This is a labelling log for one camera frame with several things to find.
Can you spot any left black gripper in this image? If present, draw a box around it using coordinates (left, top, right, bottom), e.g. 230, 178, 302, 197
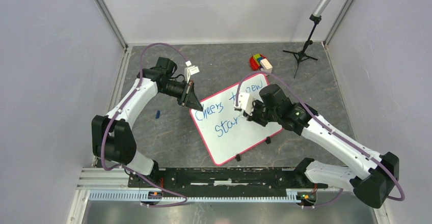
160, 79, 203, 111

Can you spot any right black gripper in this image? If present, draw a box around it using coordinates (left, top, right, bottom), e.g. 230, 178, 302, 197
243, 98, 280, 127

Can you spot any pink framed whiteboard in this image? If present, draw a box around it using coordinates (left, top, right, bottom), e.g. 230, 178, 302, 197
190, 83, 283, 166

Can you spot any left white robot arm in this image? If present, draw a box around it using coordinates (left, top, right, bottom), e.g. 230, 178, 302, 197
91, 57, 203, 187

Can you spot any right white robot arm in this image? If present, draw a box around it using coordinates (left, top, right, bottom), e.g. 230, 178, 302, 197
236, 84, 400, 209

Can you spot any colourful toy brick stack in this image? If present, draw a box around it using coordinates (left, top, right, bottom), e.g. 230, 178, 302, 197
249, 53, 273, 73

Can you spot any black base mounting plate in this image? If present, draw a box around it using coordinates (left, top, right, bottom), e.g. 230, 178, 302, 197
148, 167, 328, 197

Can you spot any black tripod stand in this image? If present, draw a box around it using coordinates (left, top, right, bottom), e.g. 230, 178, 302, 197
283, 0, 331, 78

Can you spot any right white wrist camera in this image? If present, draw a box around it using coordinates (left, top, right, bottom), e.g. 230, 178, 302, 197
234, 93, 255, 116

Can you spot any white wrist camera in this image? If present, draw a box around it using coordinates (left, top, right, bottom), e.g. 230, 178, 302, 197
183, 61, 200, 82
234, 93, 255, 116

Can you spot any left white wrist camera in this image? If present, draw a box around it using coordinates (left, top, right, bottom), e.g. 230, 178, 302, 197
183, 61, 200, 82

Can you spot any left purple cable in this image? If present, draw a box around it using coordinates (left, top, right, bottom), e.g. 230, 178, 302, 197
100, 42, 188, 208

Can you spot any purple cable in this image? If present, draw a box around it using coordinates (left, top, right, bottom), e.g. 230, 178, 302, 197
100, 42, 188, 208
235, 71, 406, 210

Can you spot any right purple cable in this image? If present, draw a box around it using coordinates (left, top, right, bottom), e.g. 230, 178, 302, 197
235, 71, 406, 210

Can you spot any grey slotted cable duct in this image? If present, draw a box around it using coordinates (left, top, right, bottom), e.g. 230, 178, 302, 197
89, 190, 317, 203

